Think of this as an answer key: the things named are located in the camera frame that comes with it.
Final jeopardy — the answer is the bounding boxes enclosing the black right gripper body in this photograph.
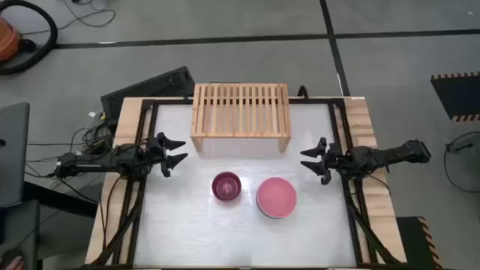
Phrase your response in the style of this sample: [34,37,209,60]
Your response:
[325,143,350,178]

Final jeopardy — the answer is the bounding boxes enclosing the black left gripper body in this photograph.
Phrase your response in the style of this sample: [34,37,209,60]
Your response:
[141,136,167,176]

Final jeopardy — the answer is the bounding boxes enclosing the large pink bowl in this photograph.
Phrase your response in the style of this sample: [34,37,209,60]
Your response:
[256,176,299,220]

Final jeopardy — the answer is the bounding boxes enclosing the stack of red orange bowls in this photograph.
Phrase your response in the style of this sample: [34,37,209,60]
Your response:
[211,171,243,202]

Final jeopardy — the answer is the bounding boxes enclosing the wooden slatted shelf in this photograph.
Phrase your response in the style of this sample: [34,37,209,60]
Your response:
[190,82,293,154]

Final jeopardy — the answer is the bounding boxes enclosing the black perforated box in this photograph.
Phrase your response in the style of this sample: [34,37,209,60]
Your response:
[100,65,196,127]

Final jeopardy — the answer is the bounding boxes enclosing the black mat with wooden edge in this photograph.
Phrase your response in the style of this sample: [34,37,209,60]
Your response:
[430,71,480,124]
[396,216,444,270]

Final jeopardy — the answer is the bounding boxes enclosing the grey office chair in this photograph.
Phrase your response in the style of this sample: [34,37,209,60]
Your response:
[0,101,41,270]

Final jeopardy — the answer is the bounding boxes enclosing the orange vacuum cleaner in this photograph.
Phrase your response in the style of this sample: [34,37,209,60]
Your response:
[0,16,23,62]

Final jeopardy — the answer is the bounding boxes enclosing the black cable bundle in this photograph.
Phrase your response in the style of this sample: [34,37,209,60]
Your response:
[25,121,116,181]

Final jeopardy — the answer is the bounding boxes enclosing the black cable loop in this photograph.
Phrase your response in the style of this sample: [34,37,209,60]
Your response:
[443,130,480,194]

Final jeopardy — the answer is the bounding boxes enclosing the thin black floor cable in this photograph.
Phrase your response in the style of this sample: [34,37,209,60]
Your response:
[22,0,116,37]

